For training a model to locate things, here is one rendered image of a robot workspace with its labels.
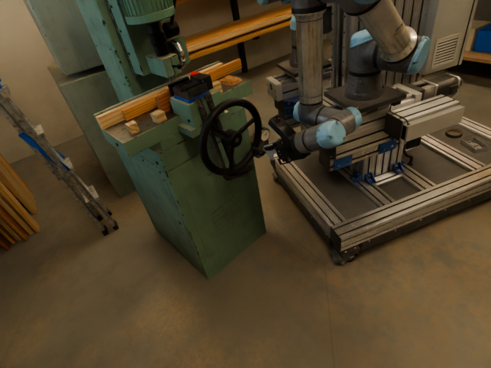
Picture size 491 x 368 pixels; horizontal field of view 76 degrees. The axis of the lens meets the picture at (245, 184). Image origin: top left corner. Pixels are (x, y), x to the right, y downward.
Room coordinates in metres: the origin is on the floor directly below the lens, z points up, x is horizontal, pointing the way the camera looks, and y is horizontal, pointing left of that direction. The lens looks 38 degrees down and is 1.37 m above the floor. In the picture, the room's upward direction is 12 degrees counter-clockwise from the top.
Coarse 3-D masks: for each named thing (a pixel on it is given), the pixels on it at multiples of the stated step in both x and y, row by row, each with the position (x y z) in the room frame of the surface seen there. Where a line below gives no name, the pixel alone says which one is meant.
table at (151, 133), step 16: (224, 96) 1.22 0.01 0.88; (240, 96) 1.27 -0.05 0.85; (112, 128) 1.10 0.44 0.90; (144, 128) 1.05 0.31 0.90; (160, 128) 1.04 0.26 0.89; (176, 128) 1.08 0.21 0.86; (192, 128) 1.03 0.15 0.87; (112, 144) 1.08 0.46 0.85; (128, 144) 0.97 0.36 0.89; (144, 144) 1.00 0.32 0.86
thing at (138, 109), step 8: (224, 64) 1.45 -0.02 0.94; (232, 64) 1.46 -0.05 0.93; (240, 64) 1.48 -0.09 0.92; (208, 72) 1.39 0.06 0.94; (216, 72) 1.40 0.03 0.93; (224, 72) 1.43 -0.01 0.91; (152, 96) 1.23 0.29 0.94; (136, 104) 1.18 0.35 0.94; (144, 104) 1.19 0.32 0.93; (152, 104) 1.21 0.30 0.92; (128, 112) 1.15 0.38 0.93; (136, 112) 1.17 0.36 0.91; (144, 112) 1.18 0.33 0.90
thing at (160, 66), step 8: (152, 56) 1.30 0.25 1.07; (160, 56) 1.27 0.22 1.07; (168, 56) 1.25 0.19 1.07; (176, 56) 1.26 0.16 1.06; (152, 64) 1.30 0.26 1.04; (160, 64) 1.24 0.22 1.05; (168, 64) 1.23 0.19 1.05; (176, 64) 1.25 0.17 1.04; (152, 72) 1.32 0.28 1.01; (160, 72) 1.26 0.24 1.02; (168, 72) 1.23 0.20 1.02; (176, 72) 1.25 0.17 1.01
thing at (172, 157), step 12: (228, 120) 1.22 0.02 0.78; (240, 120) 1.25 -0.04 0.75; (180, 144) 1.08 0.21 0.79; (192, 144) 1.10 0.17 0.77; (144, 156) 1.16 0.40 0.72; (156, 156) 1.04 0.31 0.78; (168, 156) 1.04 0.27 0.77; (180, 156) 1.07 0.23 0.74; (192, 156) 1.10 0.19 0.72; (168, 168) 1.03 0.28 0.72
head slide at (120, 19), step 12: (108, 0) 1.37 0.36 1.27; (120, 12) 1.31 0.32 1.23; (120, 24) 1.35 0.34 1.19; (132, 36) 1.32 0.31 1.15; (144, 36) 1.35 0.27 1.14; (132, 48) 1.32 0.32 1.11; (144, 48) 1.34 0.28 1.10; (132, 60) 1.35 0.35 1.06; (144, 60) 1.33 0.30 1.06; (144, 72) 1.32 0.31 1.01
